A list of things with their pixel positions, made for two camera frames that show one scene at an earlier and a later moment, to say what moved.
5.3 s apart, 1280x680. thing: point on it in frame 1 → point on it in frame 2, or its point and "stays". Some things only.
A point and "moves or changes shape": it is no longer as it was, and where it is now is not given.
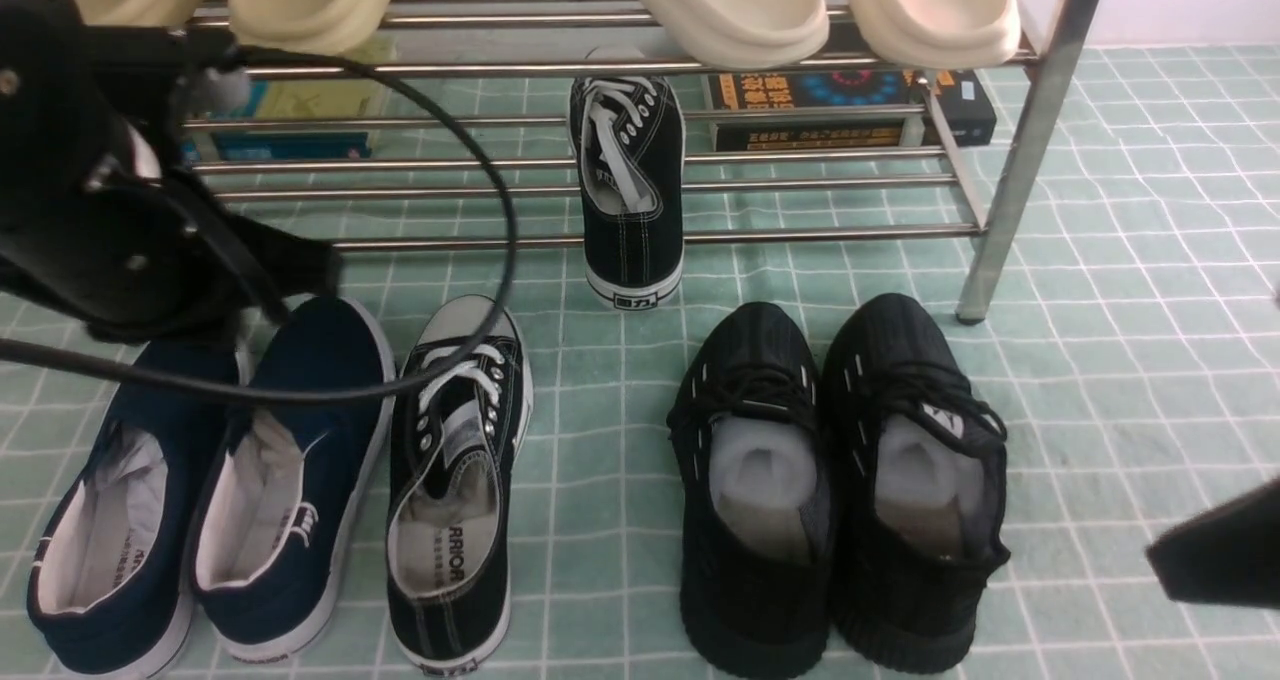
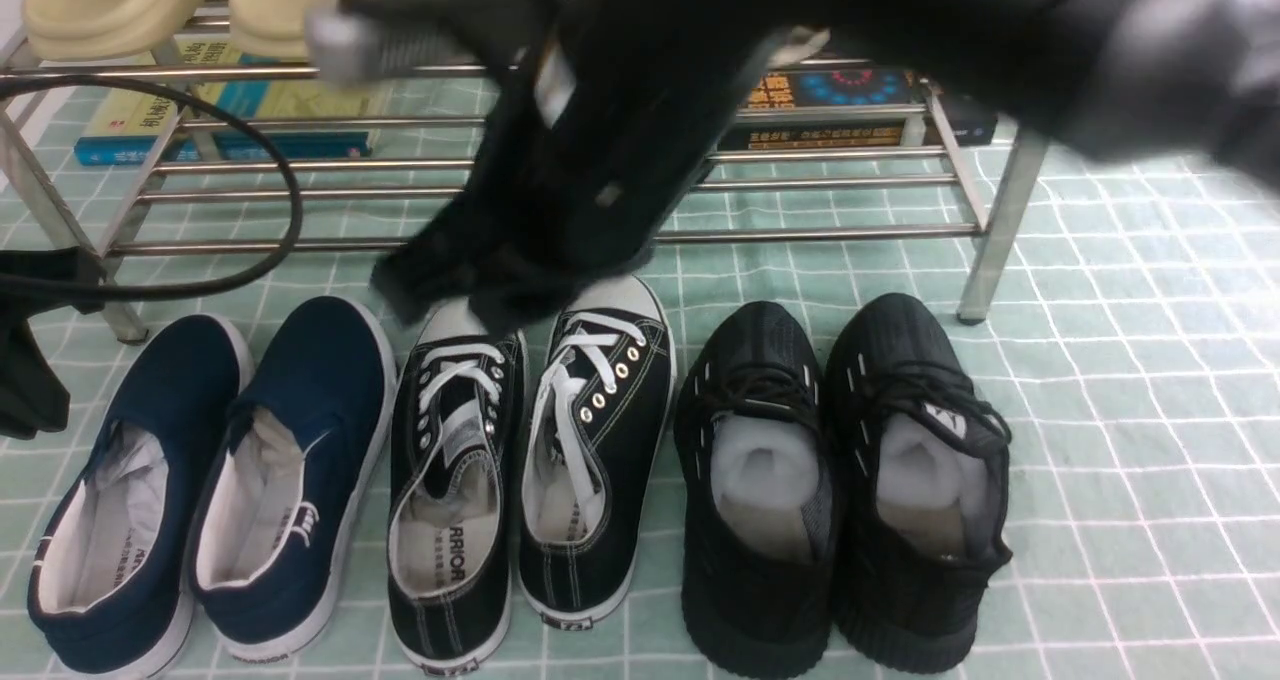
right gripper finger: [1227, 554] → [622, 75]
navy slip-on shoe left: [112, 584] stays
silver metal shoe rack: [442, 119] stays
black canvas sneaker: [448, 568] stays
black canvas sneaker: [631, 156] moves or changes shape
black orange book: [965, 93] stays
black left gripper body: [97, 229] → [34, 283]
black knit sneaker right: [914, 488] stays
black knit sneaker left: [747, 424] stays
